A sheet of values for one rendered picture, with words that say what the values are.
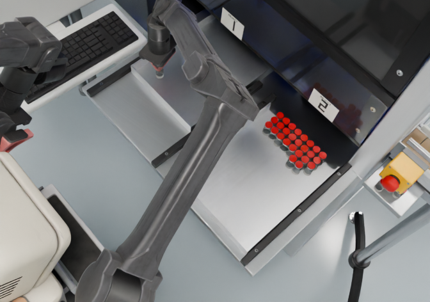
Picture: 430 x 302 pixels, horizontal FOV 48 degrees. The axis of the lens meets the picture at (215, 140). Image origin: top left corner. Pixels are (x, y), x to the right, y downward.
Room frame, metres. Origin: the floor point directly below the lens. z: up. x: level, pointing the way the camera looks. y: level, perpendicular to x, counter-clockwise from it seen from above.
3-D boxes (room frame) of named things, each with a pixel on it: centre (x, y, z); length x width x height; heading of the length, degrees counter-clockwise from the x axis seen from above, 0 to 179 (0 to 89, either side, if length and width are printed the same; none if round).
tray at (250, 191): (0.52, -0.13, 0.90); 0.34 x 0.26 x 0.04; 141
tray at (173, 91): (0.83, 0.06, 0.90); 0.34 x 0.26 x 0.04; 141
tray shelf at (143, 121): (0.67, -0.02, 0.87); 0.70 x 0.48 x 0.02; 51
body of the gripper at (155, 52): (0.78, 0.19, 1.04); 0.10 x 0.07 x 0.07; 157
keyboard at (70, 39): (0.86, 0.48, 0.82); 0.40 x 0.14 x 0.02; 139
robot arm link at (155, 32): (0.79, 0.19, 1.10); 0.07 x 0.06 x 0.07; 176
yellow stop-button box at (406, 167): (0.55, -0.47, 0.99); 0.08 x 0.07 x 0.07; 141
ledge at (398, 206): (0.57, -0.51, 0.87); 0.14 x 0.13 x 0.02; 141
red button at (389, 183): (0.51, -0.44, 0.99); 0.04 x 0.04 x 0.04; 51
